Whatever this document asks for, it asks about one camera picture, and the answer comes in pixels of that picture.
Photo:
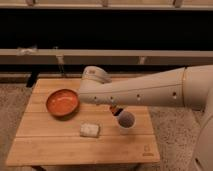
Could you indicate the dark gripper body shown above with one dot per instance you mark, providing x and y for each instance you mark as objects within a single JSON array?
[{"x": 115, "y": 110}]

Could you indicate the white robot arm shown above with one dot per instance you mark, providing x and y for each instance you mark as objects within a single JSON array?
[{"x": 190, "y": 87}]

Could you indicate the white ceramic cup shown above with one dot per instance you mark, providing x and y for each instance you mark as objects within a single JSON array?
[{"x": 126, "y": 122}]

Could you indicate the white rectangular eraser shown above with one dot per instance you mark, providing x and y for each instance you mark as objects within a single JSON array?
[{"x": 89, "y": 130}]

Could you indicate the orange ceramic bowl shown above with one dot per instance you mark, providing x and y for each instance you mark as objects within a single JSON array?
[{"x": 62, "y": 102}]

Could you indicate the grey metal rail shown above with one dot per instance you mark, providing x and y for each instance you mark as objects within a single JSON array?
[{"x": 104, "y": 57}]

